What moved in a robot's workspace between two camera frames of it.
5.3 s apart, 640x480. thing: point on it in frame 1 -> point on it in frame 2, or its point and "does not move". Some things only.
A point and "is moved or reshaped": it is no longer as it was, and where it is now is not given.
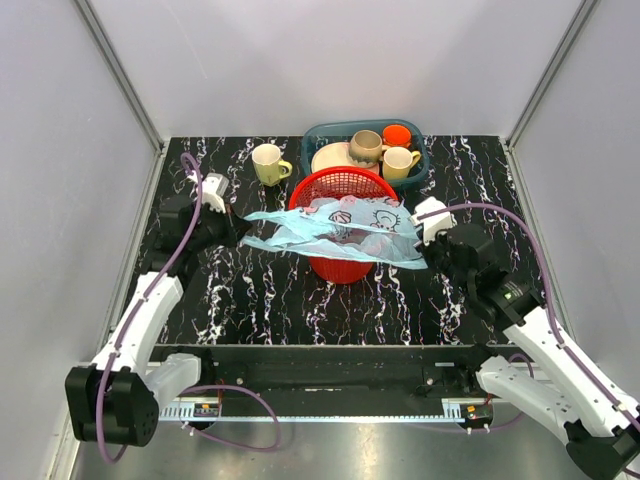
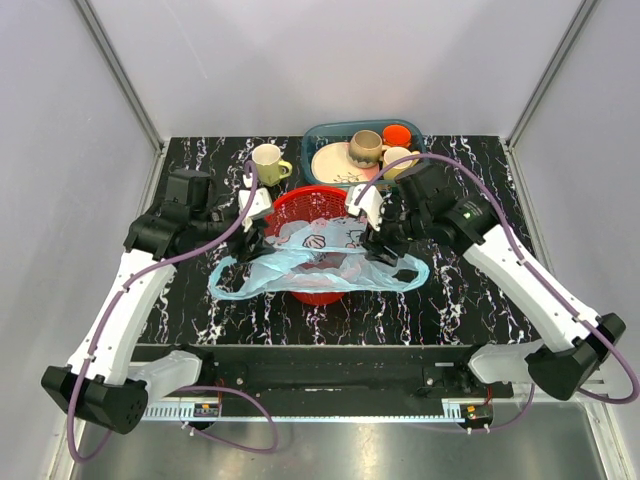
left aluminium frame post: x=115 y=68 does not move
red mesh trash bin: x=341 y=181 -> x=303 y=203
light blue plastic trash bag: x=342 y=228 is moved or reshaped
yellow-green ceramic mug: x=268 y=166 does not move
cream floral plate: x=338 y=154 does not move
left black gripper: x=234 y=227 -> x=258 y=244
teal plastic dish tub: x=323 y=132 does not move
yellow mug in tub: x=397 y=161 does not move
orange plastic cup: x=397 y=135 does not move
